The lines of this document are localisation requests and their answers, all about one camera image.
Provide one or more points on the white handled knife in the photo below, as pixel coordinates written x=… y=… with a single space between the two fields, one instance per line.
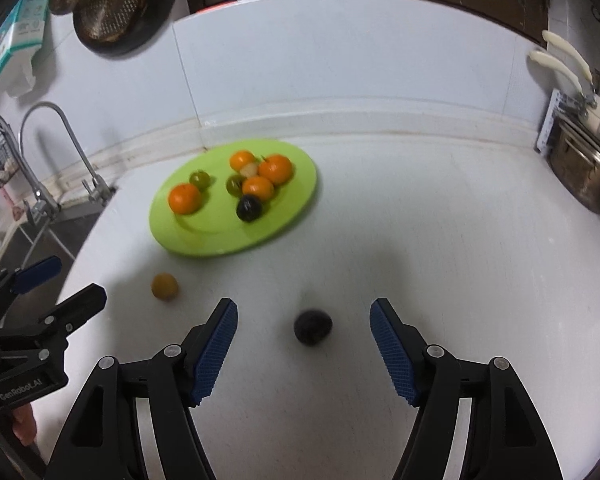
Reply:
x=561 y=44
x=549 y=61

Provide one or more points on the orange mandarin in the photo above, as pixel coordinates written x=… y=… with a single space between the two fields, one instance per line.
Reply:
x=276 y=168
x=240 y=159
x=260 y=187
x=184 y=198

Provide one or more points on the black plum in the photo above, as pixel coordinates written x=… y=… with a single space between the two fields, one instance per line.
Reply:
x=311 y=327
x=249 y=208

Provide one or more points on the steel dish rack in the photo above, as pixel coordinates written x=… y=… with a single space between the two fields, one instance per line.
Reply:
x=564 y=112

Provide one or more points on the steel sink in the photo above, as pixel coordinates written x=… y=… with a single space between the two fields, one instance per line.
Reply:
x=24 y=245

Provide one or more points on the yellow green fruit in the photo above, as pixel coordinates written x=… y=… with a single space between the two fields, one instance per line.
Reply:
x=234 y=185

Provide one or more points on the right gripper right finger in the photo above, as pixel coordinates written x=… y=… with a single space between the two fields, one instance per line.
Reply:
x=430 y=379

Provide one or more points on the black frying pan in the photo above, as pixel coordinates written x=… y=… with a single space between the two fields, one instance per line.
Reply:
x=114 y=28

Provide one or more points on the person left hand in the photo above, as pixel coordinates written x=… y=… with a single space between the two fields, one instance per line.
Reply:
x=24 y=424

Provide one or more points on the brown round fruit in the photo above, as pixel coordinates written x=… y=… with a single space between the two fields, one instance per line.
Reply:
x=165 y=287

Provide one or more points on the wall tissue pack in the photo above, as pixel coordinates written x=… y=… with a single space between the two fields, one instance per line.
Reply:
x=21 y=36

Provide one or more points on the green small fruit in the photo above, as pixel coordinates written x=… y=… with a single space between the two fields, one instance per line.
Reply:
x=200 y=179

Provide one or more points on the green plate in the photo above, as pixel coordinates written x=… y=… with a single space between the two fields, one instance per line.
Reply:
x=215 y=229

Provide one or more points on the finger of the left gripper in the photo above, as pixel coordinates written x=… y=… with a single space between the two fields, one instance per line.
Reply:
x=21 y=281
x=75 y=309

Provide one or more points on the pale brown longan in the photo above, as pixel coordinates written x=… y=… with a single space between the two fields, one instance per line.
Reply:
x=249 y=170

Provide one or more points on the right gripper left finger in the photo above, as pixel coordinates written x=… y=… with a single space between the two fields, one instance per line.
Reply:
x=180 y=377

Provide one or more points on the steel pot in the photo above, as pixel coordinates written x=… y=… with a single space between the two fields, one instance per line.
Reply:
x=576 y=164

